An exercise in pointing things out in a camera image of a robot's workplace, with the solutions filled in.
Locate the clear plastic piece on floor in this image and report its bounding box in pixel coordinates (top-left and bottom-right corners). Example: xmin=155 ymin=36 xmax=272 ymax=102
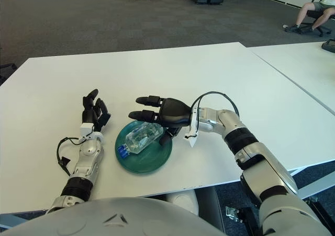
xmin=225 ymin=206 xmax=241 ymax=222

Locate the black metal stand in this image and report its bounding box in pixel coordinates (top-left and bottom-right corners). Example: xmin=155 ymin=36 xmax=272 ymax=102
xmin=303 ymin=196 xmax=335 ymax=236

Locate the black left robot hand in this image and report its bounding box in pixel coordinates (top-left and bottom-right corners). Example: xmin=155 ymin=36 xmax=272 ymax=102
xmin=82 ymin=88 xmax=112 ymax=132

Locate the clear plastic water bottle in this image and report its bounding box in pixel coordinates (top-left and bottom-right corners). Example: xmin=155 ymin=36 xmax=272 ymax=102
xmin=117 ymin=123 xmax=164 ymax=160

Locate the seated person's black chair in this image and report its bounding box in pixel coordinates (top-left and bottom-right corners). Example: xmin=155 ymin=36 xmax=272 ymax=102
xmin=298 ymin=0 xmax=333 ymax=37

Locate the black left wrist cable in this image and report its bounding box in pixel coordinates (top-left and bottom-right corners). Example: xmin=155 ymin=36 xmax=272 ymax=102
xmin=57 ymin=137 xmax=84 ymax=176

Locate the black office chair with armrest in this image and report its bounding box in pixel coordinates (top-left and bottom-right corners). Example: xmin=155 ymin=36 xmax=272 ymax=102
xmin=0 ymin=46 xmax=18 ymax=86

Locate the white table leg frame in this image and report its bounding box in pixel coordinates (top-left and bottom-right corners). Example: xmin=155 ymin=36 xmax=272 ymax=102
xmin=0 ymin=210 xmax=50 ymax=222
xmin=287 ymin=165 xmax=335 ymax=200

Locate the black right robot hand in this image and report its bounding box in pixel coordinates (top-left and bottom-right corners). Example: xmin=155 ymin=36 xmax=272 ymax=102
xmin=128 ymin=96 xmax=193 ymax=145

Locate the grey robot torso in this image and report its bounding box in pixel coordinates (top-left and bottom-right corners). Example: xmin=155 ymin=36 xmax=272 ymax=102
xmin=0 ymin=196 xmax=226 ymax=236

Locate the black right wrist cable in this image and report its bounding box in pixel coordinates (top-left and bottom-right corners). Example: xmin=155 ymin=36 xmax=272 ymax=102
xmin=191 ymin=91 xmax=240 ymax=116

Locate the green round plate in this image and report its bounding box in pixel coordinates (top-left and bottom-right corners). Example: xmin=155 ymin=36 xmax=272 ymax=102
xmin=115 ymin=119 xmax=173 ymax=174

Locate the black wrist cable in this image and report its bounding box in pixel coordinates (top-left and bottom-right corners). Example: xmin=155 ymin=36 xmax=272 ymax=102
xmin=191 ymin=91 xmax=240 ymax=116
xmin=57 ymin=137 xmax=84 ymax=176

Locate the seated person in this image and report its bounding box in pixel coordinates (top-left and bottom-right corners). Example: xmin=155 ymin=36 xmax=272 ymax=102
xmin=285 ymin=0 xmax=335 ymax=34

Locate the grey robot thigh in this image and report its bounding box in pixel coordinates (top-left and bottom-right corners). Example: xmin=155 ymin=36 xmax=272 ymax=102
xmin=162 ymin=187 xmax=226 ymax=231

